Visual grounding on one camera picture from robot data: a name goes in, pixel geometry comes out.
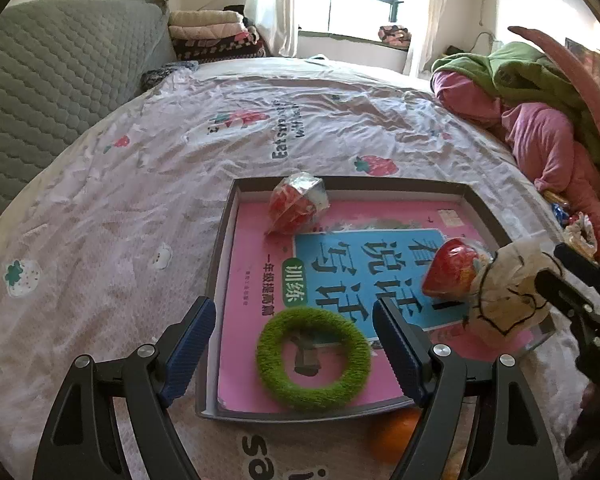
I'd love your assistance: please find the pink quilt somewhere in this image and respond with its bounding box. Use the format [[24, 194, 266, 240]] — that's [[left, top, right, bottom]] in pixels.
[[432, 70, 600, 261]]

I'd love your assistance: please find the dark patterned folded blanket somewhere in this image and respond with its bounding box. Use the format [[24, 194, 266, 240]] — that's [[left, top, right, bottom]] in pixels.
[[172, 32, 268, 61]]

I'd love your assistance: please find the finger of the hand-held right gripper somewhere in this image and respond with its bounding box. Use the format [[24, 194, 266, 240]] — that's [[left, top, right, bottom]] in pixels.
[[535, 268, 600, 333], [554, 242, 600, 292]]

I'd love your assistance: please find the cream scrunchie with black cord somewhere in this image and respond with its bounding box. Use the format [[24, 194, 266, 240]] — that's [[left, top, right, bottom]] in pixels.
[[467, 240, 566, 336]]

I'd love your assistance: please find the folded cloth on windowsill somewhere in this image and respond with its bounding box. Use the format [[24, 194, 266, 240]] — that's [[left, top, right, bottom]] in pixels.
[[377, 24, 413, 50]]

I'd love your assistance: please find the green blanket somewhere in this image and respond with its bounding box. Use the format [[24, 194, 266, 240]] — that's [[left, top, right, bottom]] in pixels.
[[432, 41, 600, 166]]

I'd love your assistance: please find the cream folded blanket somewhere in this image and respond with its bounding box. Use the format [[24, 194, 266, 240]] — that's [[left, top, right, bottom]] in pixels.
[[169, 10, 243, 28]]

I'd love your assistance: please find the grey cardboard box tray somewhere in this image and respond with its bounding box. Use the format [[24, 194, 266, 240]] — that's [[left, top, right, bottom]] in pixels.
[[196, 176, 556, 420]]

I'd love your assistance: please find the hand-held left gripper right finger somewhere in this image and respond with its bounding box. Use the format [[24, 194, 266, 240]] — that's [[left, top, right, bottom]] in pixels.
[[372, 296, 556, 480]]

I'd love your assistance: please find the mauve quilted pillow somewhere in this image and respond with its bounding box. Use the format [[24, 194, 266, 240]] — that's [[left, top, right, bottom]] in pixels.
[[507, 25, 600, 161]]

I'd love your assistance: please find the green fuzzy ring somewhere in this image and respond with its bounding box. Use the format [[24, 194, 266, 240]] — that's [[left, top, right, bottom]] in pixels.
[[256, 307, 372, 409]]

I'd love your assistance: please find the plastic-wrapped jelly cup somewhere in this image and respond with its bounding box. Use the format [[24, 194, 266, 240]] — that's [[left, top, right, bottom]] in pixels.
[[266, 172, 331, 236], [421, 239, 496, 306]]

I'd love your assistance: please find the pink folded blanket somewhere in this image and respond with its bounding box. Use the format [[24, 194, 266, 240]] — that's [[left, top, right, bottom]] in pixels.
[[170, 22, 246, 42]]

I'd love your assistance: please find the pink and blue book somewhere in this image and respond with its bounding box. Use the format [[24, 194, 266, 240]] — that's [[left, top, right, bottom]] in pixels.
[[216, 199, 536, 411]]

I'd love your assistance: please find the orange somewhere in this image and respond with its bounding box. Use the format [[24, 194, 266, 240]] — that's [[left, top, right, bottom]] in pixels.
[[370, 407, 423, 466]]

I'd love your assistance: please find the small blue snack packet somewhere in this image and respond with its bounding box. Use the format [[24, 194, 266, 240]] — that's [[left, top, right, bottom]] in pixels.
[[545, 190, 573, 226]]

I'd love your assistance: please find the dark wall frame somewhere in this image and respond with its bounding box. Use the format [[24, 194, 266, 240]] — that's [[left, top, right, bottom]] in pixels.
[[565, 37, 600, 76]]

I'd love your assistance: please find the dark patterned cloth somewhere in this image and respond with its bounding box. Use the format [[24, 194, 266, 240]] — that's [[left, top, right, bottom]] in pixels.
[[141, 60, 201, 92]]

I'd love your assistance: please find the white sheer curtain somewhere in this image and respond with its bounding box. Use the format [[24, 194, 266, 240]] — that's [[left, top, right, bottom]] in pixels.
[[244, 0, 303, 58], [405, 0, 461, 78]]

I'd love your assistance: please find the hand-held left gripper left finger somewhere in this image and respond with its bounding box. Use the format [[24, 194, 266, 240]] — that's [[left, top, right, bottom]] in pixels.
[[32, 296, 217, 480]]

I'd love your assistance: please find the grey quilted headboard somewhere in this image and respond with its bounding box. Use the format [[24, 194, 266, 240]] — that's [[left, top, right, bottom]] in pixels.
[[0, 0, 178, 241]]

